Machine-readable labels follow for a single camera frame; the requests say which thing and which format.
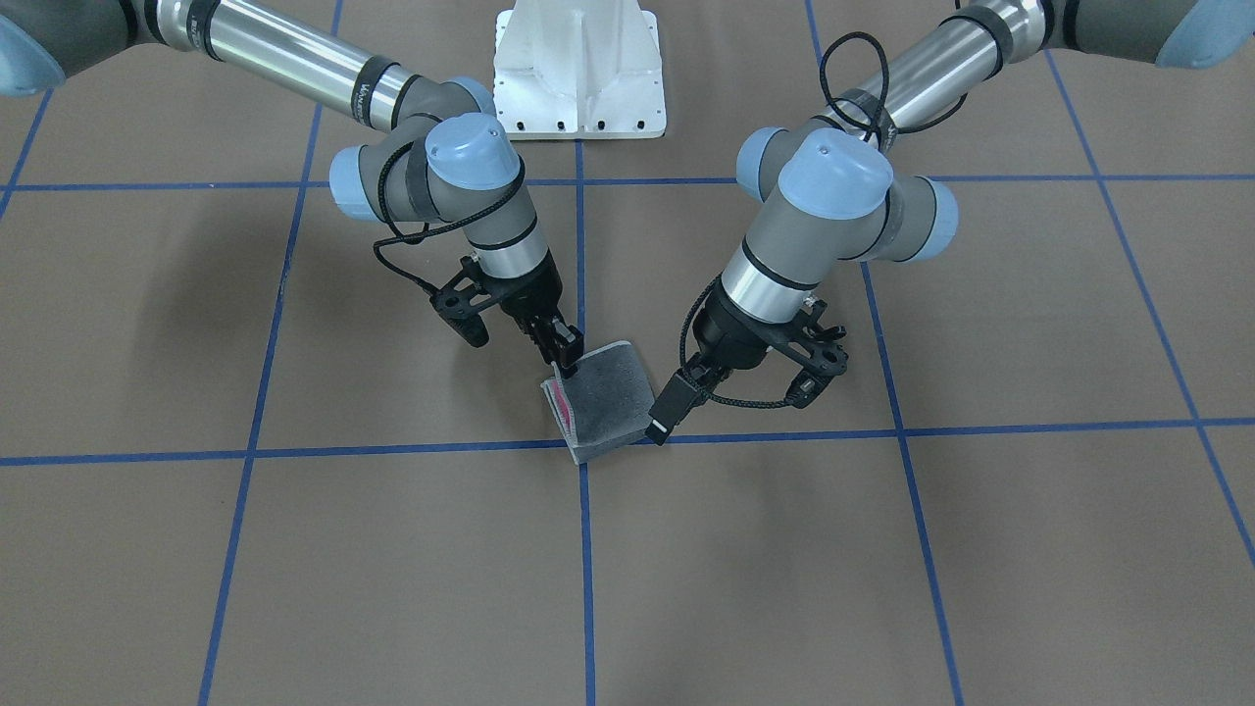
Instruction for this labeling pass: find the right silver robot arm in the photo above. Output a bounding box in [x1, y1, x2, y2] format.
[3, 1, 584, 377]

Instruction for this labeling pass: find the white pedestal column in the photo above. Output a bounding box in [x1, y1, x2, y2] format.
[492, 1, 668, 140]

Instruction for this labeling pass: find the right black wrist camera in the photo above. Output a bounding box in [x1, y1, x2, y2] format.
[429, 258, 501, 349]

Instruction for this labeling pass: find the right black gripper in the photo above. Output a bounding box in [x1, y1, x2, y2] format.
[499, 258, 584, 379]

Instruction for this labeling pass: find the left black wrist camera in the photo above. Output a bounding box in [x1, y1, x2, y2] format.
[773, 295, 848, 408]

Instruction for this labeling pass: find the black camera cable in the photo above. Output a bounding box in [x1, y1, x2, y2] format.
[373, 147, 527, 295]
[678, 31, 973, 411]

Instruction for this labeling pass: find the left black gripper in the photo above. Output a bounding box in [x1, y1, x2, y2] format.
[645, 283, 771, 446]

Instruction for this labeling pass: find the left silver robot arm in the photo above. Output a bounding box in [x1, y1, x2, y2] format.
[645, 1, 1252, 445]

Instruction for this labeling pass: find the pink towel grey back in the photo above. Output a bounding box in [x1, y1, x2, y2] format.
[538, 340, 655, 465]

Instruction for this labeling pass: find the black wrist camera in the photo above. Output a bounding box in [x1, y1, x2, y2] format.
[429, 258, 501, 349]
[773, 295, 848, 408]

